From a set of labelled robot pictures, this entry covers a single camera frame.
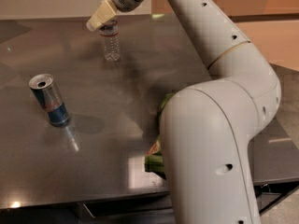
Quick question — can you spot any clear plastic water bottle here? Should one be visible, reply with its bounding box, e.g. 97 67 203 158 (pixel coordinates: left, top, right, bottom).
99 20 121 62

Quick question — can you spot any blue silver energy drink can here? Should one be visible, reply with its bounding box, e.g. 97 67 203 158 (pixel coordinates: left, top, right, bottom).
29 74 70 127

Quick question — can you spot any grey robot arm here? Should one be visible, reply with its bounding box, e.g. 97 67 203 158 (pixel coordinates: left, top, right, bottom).
87 0 281 224

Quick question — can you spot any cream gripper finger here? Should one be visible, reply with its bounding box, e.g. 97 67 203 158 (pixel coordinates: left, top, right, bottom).
86 0 117 32

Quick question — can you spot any green rice chip bag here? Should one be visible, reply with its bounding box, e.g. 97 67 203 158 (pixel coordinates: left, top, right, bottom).
144 92 175 179

